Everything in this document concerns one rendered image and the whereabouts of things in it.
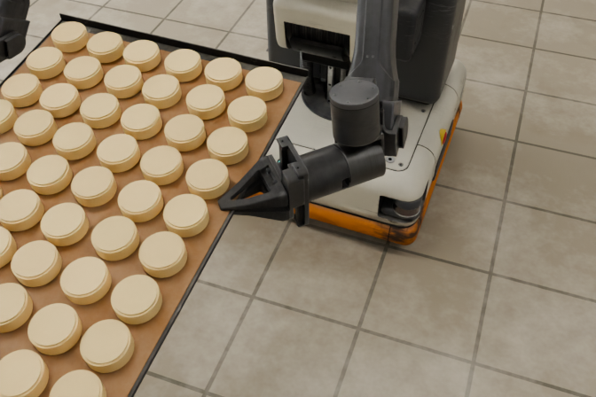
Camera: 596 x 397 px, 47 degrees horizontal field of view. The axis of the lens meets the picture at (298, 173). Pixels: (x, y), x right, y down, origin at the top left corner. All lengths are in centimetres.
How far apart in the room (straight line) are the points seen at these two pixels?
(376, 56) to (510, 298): 122
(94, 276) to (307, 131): 126
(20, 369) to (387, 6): 57
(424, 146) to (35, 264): 133
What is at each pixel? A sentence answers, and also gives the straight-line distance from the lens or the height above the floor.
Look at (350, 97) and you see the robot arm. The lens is 78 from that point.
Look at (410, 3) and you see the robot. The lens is 172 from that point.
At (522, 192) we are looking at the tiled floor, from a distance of 226.
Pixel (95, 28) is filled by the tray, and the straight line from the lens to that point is 108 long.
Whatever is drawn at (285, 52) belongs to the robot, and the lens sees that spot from 208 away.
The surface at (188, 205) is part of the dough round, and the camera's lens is 78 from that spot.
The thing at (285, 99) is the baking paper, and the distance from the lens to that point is 91.
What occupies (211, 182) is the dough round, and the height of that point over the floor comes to 98.
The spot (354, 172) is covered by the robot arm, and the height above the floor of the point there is 98.
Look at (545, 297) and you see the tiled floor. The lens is 201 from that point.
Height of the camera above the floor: 153
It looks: 44 degrees down
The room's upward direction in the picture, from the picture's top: straight up
